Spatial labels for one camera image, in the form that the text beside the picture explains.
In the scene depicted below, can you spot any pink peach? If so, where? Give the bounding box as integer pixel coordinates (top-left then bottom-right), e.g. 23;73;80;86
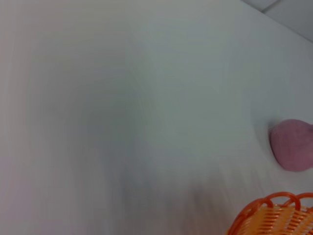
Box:
268;119;313;173

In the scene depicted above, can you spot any orange woven plastic basket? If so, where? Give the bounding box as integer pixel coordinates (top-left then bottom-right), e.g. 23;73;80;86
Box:
226;192;313;235

